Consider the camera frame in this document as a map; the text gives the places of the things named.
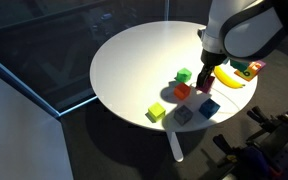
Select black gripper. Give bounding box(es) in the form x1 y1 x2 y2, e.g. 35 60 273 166
196 49 228 89

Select pink block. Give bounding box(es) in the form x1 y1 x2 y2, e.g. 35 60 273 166
197 76 216 94

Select green block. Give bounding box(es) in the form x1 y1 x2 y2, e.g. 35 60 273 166
175 67 193 84

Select orange block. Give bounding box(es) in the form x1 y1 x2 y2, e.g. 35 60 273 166
173 82 192 101

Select blue block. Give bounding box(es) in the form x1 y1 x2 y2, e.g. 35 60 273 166
198 98 221 120

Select grey block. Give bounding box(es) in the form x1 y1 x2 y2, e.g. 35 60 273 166
173 104 194 127

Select yellow-green block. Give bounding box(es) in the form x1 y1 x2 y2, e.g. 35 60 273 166
147 102 167 123

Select yellow banana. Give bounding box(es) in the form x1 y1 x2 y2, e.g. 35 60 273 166
213 65 246 90

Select purple orange number six cube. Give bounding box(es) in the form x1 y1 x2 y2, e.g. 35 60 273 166
234 60 267 82

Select white table leg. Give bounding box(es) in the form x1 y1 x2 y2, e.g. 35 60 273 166
166 131 185 163

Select black purple spring clamp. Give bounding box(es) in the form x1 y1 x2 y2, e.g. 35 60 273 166
246 105 288 141

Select purple spring clamp orange tips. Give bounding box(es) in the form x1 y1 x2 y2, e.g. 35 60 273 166
212 134 284 177

